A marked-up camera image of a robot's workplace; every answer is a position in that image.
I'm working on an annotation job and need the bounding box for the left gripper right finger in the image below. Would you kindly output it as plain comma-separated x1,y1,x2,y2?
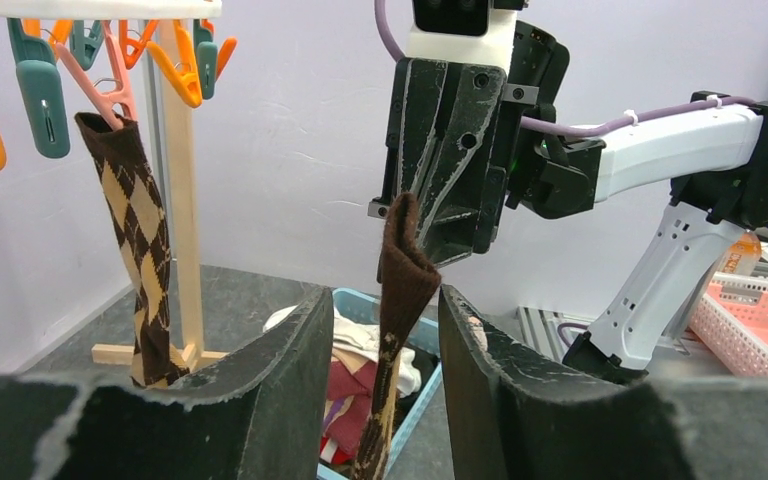
438,285,768,479

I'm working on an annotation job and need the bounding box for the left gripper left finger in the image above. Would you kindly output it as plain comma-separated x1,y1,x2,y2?
0,288,333,479

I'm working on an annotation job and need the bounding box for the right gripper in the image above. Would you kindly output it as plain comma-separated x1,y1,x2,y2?
368,20,570,267

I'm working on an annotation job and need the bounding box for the brown argyle sock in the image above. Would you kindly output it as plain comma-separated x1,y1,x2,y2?
351,192,442,479
75,112,190,388

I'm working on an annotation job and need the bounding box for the pink clothespin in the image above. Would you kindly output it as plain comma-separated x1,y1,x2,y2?
54,21,136,131

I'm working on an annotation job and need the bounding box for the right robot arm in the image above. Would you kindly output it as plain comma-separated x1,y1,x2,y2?
370,9,768,384

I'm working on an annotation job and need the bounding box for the red striped sock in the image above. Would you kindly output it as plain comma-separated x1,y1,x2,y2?
319,356,377,465

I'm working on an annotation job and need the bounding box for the blue plastic basket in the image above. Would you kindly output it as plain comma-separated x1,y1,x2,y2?
317,288,442,479

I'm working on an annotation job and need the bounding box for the white sock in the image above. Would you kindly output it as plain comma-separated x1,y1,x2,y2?
326,310,423,400

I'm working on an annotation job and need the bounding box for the pink plastic basket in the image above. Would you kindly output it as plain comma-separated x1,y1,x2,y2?
689,273,768,376

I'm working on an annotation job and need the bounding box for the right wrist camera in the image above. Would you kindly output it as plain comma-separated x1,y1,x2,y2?
405,0,529,72

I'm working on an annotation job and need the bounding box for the wooden drying rack frame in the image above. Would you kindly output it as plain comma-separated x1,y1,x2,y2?
91,84,221,373

